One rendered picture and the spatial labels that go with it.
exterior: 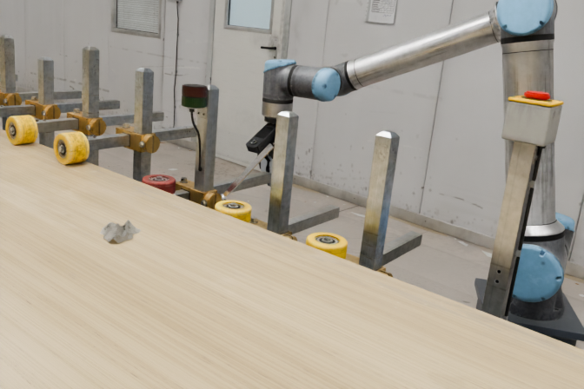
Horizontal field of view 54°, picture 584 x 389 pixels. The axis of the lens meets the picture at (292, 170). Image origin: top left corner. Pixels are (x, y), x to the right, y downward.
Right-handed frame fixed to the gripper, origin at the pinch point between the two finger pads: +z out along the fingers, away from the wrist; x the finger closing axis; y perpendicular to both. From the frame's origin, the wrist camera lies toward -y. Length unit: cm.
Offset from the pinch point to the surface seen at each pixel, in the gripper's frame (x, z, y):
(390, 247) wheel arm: -51, 0, -14
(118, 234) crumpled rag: -25, -10, -70
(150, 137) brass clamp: 16.1, -15.0, -31.2
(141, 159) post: 18.9, -8.4, -32.2
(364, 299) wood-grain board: -68, -9, -56
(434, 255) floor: 21, 89, 185
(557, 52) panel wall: -16, -37, 231
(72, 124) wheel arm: 48, -13, -35
